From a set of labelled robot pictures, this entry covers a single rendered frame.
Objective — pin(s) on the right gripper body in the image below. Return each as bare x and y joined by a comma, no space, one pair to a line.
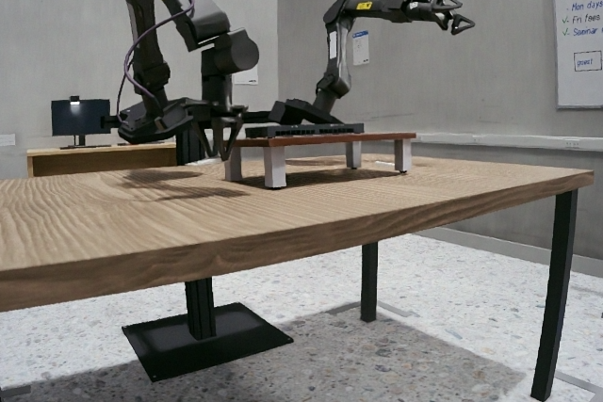
217,96

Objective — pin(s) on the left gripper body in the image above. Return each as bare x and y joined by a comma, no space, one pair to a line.
431,16

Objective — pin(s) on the brown wooden stand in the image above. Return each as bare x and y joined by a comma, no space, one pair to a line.
274,154

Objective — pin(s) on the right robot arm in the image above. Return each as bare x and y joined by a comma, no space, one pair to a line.
233,52

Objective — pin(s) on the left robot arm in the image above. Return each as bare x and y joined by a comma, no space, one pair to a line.
338,83

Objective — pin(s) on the dark grey network switch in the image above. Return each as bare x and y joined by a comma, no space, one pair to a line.
304,130

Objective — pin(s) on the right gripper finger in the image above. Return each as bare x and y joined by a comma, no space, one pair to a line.
199,128
218,127

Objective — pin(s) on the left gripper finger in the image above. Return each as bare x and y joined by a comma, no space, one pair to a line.
455,30
438,6

